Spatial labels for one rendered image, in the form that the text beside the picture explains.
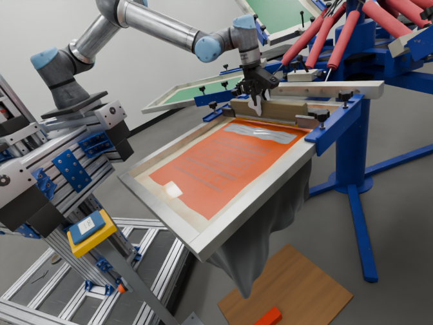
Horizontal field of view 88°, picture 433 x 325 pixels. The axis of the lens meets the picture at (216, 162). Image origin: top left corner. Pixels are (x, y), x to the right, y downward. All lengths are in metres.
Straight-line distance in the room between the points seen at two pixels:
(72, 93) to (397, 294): 1.84
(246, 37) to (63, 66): 0.79
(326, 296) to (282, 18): 2.10
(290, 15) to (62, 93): 1.89
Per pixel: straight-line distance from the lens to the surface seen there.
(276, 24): 2.30
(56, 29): 4.53
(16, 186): 0.91
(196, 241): 0.54
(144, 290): 1.09
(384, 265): 1.68
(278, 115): 0.94
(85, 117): 1.19
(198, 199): 0.70
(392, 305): 1.57
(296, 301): 1.50
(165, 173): 0.90
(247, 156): 0.82
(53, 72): 1.23
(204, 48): 0.79
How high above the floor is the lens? 1.39
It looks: 31 degrees down
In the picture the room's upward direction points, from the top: 19 degrees counter-clockwise
